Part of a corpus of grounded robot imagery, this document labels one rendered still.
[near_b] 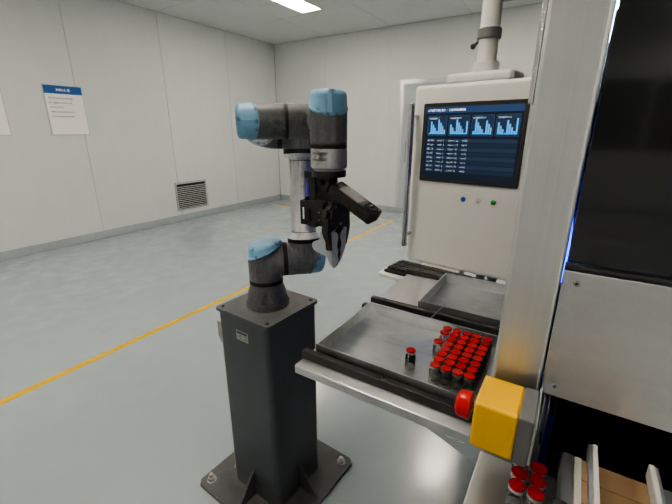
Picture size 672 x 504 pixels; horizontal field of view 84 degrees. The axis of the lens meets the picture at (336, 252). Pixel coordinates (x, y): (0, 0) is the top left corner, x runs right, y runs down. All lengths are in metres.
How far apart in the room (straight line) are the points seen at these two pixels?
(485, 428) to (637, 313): 0.23
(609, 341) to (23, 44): 5.65
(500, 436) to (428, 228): 1.22
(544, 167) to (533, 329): 0.22
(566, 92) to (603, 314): 0.27
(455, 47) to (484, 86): 4.89
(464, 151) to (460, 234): 0.34
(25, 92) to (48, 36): 0.70
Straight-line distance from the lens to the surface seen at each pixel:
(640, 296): 0.57
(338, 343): 0.93
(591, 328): 0.59
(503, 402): 0.57
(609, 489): 0.67
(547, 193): 0.54
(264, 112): 0.84
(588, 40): 0.54
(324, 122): 0.75
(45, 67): 5.73
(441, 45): 6.53
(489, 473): 0.69
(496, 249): 1.61
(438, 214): 1.67
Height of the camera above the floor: 1.37
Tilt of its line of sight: 18 degrees down
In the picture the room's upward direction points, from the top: straight up
